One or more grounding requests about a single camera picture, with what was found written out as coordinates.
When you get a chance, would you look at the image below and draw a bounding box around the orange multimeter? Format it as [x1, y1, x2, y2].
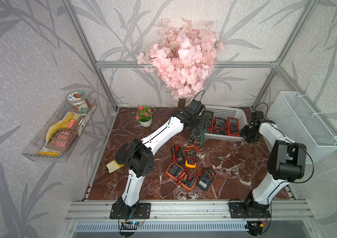
[166, 162, 186, 183]

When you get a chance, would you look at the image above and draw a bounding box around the clear acrylic wall shelf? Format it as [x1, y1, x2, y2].
[21, 97, 98, 163]

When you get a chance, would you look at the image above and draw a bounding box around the pink grid brush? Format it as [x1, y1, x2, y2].
[39, 120, 76, 157]

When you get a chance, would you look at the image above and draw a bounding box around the green XUXIN multimeter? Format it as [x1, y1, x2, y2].
[212, 118, 227, 135]

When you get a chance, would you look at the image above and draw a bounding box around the aluminium front rail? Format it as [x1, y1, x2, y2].
[64, 200, 315, 222]

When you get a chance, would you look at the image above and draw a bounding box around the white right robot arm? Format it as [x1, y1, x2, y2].
[240, 111, 307, 214]

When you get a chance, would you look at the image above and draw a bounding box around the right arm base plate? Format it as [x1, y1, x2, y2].
[229, 200, 271, 219]

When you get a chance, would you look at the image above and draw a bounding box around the small black clamp multimeter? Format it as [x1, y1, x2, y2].
[171, 145, 184, 164]

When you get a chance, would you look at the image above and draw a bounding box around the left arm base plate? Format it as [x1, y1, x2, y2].
[110, 202, 151, 220]

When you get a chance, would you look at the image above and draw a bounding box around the small potted pink flower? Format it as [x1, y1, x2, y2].
[136, 105, 153, 128]

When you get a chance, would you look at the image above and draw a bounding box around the yellow sticky note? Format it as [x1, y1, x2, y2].
[106, 160, 124, 174]

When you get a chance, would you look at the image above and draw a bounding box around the black rubber glove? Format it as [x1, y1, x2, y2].
[115, 143, 132, 166]

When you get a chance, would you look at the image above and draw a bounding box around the green circuit board left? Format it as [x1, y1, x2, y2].
[120, 220, 145, 231]

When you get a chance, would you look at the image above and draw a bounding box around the white wire mesh wall basket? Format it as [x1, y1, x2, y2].
[269, 91, 337, 164]

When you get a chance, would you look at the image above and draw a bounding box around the aluminium frame post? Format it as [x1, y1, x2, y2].
[62, 0, 118, 111]

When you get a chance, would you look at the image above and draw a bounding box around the small black multimeter front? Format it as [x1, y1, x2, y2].
[196, 168, 216, 191]

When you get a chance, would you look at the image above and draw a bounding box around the large green multimeter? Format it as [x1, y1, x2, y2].
[188, 119, 209, 146]

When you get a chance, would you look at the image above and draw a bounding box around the white plastic perforated basket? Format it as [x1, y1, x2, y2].
[204, 105, 248, 142]

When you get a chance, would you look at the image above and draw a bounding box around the circuit board right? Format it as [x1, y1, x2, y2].
[245, 221, 266, 237]

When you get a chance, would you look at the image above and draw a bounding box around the red ANENG DT9205A multimeter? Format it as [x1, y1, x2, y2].
[202, 110, 214, 119]

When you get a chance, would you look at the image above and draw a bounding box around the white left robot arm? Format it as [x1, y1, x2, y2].
[115, 99, 205, 209]

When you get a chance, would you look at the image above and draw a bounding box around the pink cherry blossom tree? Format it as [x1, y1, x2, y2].
[137, 18, 225, 101]

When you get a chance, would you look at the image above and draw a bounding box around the yellow ANENG multimeter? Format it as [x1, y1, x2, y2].
[184, 145, 199, 169]

